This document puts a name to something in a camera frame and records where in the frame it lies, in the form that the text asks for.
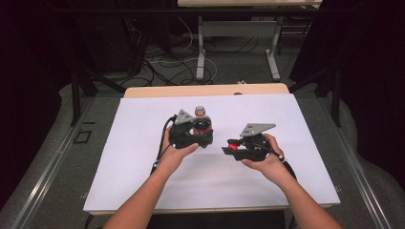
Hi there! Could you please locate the bundle of black floor cables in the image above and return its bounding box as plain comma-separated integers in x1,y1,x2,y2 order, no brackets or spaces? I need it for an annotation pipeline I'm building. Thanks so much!
123,15,221,88

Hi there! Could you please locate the white table cover sheet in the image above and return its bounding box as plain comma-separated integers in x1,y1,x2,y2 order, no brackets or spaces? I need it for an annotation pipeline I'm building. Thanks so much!
83,94,341,213

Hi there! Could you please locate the desk with white metal legs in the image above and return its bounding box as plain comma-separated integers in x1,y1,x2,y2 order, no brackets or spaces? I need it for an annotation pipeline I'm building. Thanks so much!
177,0,323,82

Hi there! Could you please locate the person's left hand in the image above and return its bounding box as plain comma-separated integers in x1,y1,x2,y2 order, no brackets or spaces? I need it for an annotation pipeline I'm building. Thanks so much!
158,126,200,175

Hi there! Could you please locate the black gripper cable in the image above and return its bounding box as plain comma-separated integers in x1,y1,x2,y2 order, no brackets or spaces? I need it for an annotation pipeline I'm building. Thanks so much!
247,142,298,181
150,114,178,176

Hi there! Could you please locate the person's right hand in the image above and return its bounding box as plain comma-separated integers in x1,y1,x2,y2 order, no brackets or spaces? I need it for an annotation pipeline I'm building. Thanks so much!
241,133,288,179

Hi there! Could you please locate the white floor cable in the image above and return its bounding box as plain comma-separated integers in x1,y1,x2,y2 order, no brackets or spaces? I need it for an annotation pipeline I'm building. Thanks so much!
148,17,219,84

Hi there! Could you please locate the wooden table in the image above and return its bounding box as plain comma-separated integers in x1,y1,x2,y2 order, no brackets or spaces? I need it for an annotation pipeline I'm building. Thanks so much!
83,83,341,216

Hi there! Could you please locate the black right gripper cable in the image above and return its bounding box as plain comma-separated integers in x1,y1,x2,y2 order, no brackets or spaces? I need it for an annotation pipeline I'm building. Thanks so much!
247,142,298,181

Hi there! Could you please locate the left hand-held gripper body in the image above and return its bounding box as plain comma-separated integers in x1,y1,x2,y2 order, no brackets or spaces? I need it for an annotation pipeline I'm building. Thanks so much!
167,109,196,150

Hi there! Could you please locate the cola bottle with red label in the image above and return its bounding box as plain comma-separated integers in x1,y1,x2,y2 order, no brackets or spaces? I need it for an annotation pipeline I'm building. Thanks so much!
191,105,214,149

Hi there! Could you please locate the black metal stand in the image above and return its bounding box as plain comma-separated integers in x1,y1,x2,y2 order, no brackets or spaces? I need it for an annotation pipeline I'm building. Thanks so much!
288,65,342,128
70,68,128,127

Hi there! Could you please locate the aluminium floor rail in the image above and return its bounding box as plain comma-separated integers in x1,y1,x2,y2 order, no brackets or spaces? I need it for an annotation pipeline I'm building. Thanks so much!
11,94,96,229
317,94,394,229

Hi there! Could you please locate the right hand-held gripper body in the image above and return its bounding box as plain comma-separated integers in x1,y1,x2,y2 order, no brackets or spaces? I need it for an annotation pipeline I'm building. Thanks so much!
240,123,277,161

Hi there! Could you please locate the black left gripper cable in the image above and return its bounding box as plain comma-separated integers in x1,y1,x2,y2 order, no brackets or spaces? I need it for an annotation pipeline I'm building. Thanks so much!
150,114,178,176

